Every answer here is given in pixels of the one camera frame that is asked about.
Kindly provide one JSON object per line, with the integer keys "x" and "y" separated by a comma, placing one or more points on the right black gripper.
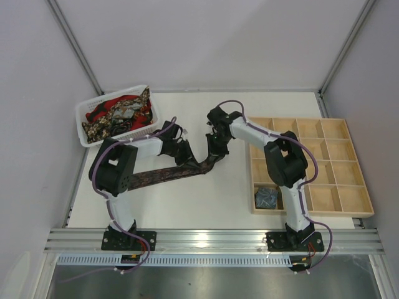
{"x": 216, "y": 149}

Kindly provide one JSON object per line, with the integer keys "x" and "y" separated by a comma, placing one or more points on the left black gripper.
{"x": 186, "y": 152}

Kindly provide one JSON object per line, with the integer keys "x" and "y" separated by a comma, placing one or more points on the dark paisley necktie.
{"x": 149, "y": 178}

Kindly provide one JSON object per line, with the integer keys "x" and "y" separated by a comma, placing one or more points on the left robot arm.
{"x": 112, "y": 176}

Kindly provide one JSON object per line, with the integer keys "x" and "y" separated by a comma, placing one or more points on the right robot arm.
{"x": 285, "y": 163}

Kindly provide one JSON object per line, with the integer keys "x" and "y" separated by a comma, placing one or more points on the red patterned tie in basket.
{"x": 127, "y": 113}

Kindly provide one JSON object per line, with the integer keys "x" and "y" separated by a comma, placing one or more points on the rolled grey tie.
{"x": 266, "y": 198}

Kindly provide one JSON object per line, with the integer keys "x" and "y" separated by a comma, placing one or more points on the white plastic basket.
{"x": 89, "y": 105}

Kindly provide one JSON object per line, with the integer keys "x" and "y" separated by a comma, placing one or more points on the brown floral tie in basket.
{"x": 99, "y": 132}

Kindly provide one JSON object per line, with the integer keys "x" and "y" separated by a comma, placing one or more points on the wooden compartment tray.
{"x": 340, "y": 189}

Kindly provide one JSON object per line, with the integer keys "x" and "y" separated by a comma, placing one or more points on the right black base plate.
{"x": 284, "y": 241}

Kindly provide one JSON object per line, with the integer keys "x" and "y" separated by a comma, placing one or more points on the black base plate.
{"x": 284, "y": 241}
{"x": 149, "y": 240}

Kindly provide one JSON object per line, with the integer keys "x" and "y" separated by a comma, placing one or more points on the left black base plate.
{"x": 149, "y": 240}

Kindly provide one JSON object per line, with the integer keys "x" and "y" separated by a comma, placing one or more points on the white slotted cable duct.
{"x": 178, "y": 260}

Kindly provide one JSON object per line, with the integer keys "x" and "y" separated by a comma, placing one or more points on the aluminium rail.
{"x": 211, "y": 241}

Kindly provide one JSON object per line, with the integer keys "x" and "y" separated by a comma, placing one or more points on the left aluminium frame post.
{"x": 71, "y": 39}

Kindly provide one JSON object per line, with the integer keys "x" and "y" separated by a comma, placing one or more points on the aluminium frame post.
{"x": 354, "y": 31}
{"x": 71, "y": 39}

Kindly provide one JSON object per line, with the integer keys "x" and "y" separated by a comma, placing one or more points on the right aluminium frame post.
{"x": 354, "y": 31}

